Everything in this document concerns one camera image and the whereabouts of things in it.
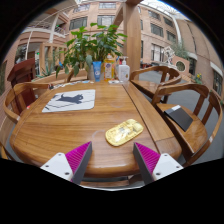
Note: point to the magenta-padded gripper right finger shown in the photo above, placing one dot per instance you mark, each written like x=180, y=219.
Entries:
x=149, y=159

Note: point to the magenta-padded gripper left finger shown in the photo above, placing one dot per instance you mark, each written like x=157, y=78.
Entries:
x=77, y=158

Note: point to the yellow translucent computer mouse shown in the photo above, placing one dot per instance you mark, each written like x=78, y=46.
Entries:
x=124, y=132

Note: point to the white cat-print mouse pad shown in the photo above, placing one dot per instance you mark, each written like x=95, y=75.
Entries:
x=69, y=101

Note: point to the round-back wooden chair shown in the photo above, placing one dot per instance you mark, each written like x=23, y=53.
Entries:
x=20, y=89
x=186, y=133
x=150, y=86
x=70, y=75

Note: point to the black notebook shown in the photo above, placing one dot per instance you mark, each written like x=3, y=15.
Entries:
x=180, y=117

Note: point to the bunch of keys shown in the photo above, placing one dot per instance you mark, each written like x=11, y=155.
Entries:
x=51, y=87

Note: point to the white crumpled wrapper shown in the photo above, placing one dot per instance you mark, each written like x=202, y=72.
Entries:
x=113, y=81

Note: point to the wooden planter with plants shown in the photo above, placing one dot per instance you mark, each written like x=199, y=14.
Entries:
x=50, y=76

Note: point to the blue squeeze tube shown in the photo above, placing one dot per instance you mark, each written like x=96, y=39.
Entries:
x=97, y=70

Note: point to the white pump bottle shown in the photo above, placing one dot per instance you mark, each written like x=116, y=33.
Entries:
x=124, y=72

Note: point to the yellow flower pot plant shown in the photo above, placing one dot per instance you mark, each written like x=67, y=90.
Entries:
x=198, y=78

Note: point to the yellow dish soap bottle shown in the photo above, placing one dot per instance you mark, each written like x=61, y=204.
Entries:
x=109, y=69

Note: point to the dark red wooden lectern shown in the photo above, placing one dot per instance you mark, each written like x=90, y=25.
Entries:
x=22, y=71

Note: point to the white outdoor sculpture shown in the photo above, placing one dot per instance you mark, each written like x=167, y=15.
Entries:
x=169, y=55

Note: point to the green potted plant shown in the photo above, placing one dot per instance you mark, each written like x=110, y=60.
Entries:
x=83, y=46

